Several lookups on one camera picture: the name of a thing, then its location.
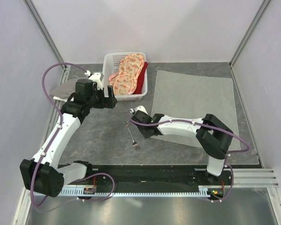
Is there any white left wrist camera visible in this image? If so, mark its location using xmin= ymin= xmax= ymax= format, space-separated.
xmin=89 ymin=72 xmax=104 ymax=90

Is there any slotted cable duct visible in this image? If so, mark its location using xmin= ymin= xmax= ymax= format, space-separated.
xmin=58 ymin=185 xmax=224 ymax=197

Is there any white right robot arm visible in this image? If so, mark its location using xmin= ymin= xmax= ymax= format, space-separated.
xmin=130 ymin=110 xmax=233 ymax=185

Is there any red cloth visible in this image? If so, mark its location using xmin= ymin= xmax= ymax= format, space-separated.
xmin=133 ymin=62 xmax=148 ymax=95

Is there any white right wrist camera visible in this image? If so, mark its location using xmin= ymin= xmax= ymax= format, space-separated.
xmin=129 ymin=105 xmax=148 ymax=114

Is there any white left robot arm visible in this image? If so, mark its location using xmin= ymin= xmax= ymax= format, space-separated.
xmin=20 ymin=79 xmax=117 ymax=197

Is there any grey-green cloth napkin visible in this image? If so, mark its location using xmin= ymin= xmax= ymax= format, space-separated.
xmin=148 ymin=69 xmax=241 ymax=152

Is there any grey cloth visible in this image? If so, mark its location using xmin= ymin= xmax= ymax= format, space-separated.
xmin=50 ymin=78 xmax=79 ymax=99

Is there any white cloth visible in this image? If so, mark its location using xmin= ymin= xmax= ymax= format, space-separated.
xmin=53 ymin=95 xmax=68 ymax=102

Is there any white perforated plastic basket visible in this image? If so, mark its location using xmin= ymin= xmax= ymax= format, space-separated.
xmin=103 ymin=52 xmax=148 ymax=101

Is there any floral mesh laundry bag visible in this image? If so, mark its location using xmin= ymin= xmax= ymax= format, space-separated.
xmin=108 ymin=53 xmax=146 ymax=96

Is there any aluminium frame rail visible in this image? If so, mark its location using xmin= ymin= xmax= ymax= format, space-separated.
xmin=0 ymin=0 xmax=281 ymax=225

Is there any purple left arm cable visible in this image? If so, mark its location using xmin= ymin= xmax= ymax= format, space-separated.
xmin=30 ymin=62 xmax=115 ymax=213

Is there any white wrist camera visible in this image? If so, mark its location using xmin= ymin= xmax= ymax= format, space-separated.
xmin=129 ymin=105 xmax=148 ymax=114
xmin=89 ymin=72 xmax=104 ymax=90

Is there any ornate silver fork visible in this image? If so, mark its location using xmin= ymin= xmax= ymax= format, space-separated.
xmin=124 ymin=121 xmax=140 ymax=150

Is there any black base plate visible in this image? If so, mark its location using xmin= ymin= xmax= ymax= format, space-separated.
xmin=67 ymin=165 xmax=234 ymax=188

